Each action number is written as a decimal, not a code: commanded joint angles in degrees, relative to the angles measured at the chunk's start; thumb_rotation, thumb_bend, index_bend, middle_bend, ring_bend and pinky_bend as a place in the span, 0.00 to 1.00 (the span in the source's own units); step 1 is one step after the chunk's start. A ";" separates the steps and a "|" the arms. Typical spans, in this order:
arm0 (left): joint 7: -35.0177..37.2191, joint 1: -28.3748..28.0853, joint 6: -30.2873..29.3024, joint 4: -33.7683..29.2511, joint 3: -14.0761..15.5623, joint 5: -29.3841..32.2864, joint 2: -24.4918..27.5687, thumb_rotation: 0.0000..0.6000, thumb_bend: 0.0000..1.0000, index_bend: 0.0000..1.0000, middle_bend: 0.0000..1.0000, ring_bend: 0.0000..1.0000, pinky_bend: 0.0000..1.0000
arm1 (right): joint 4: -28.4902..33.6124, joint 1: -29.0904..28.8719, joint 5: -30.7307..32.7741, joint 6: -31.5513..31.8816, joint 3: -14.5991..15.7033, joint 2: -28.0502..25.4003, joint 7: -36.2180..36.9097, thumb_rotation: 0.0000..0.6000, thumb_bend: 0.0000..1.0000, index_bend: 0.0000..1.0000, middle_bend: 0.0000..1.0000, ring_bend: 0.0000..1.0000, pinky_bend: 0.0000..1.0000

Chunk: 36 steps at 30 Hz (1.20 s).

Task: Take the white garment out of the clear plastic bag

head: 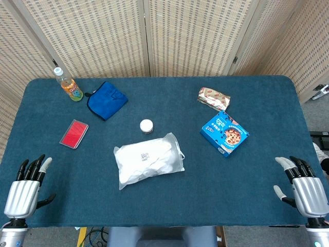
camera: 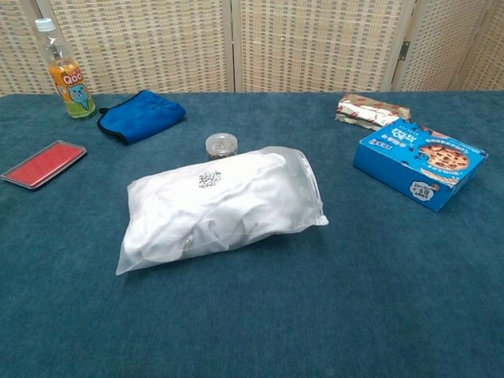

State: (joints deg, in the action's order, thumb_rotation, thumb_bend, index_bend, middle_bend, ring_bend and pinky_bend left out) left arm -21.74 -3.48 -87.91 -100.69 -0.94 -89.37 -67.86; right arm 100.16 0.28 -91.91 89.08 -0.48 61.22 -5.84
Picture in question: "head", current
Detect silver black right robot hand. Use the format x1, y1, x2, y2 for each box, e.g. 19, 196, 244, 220
273, 155, 329, 219

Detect orange Qoo drink bottle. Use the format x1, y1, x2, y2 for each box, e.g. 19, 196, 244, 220
53, 67, 84, 102

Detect red flat case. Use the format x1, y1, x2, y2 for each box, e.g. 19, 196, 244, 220
59, 119, 89, 150

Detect tangled floor cables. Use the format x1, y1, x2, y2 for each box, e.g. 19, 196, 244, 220
84, 226, 110, 247

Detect black flat floor object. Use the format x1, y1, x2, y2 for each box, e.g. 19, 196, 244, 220
309, 130, 329, 150

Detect blue folded microfibre cloth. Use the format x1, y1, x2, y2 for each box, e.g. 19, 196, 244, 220
84, 81, 129, 121

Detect small clear jar white lid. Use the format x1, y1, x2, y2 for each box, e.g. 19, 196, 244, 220
139, 119, 154, 135

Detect woven bamboo folding screen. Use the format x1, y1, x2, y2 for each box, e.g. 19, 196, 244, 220
0, 0, 329, 160

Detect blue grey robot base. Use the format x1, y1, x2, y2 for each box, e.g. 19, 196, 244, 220
106, 226, 218, 247

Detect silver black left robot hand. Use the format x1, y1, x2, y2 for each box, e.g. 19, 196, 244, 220
4, 154, 57, 219

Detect beige red patterned snack packet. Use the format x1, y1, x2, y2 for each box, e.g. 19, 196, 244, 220
197, 87, 231, 112

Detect blue cookie box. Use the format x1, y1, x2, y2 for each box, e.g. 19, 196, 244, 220
199, 111, 250, 158

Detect white fabric item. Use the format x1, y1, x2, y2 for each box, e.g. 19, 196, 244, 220
313, 143, 329, 177

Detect white black floor device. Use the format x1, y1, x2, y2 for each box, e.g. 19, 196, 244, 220
312, 84, 329, 101

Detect grey translucent plastic zip bag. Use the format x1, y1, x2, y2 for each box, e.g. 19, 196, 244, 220
113, 132, 186, 191

